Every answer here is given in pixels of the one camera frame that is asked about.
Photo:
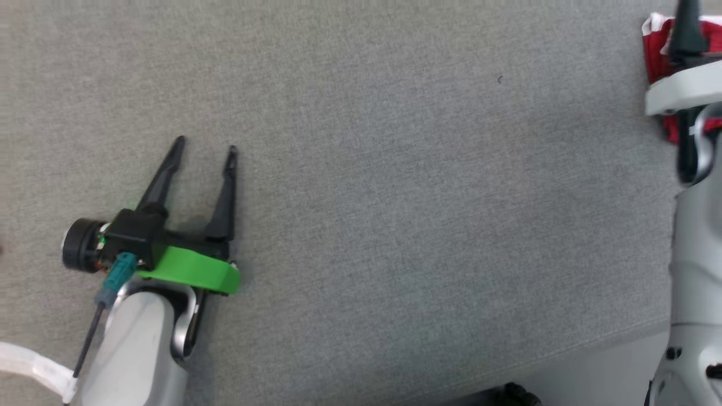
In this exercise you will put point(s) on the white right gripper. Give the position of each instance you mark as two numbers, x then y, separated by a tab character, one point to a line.
688	84

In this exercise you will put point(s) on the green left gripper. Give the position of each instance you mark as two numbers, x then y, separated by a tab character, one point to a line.
197	269

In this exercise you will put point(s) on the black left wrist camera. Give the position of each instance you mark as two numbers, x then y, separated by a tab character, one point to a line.
124	237

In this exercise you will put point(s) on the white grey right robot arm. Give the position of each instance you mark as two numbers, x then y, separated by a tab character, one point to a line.
699	270

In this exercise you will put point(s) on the red and white garment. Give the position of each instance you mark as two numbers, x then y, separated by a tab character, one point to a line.
657	51

